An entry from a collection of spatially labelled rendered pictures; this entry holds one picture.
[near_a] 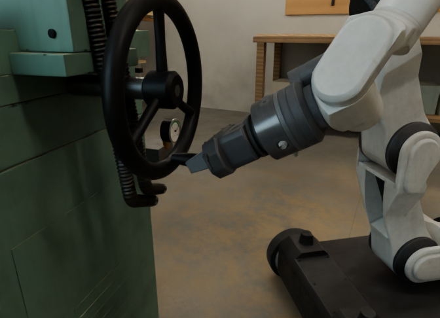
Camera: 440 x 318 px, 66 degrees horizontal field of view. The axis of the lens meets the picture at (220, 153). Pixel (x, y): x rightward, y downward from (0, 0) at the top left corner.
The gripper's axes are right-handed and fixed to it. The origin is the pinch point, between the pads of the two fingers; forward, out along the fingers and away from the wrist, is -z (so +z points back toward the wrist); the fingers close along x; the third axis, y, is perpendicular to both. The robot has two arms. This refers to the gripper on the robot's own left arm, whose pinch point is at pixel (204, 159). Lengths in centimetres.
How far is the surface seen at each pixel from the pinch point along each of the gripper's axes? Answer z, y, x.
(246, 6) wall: -47, 80, 333
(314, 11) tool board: 11, 38, 322
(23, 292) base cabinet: -31.6, -4.7, -15.6
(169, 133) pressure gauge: -18.6, 5.6, 25.0
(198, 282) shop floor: -55, -49, 50
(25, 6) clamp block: -8.5, 30.6, -7.8
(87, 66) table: -6.4, 20.2, -5.4
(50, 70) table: -8.8, 21.3, -9.7
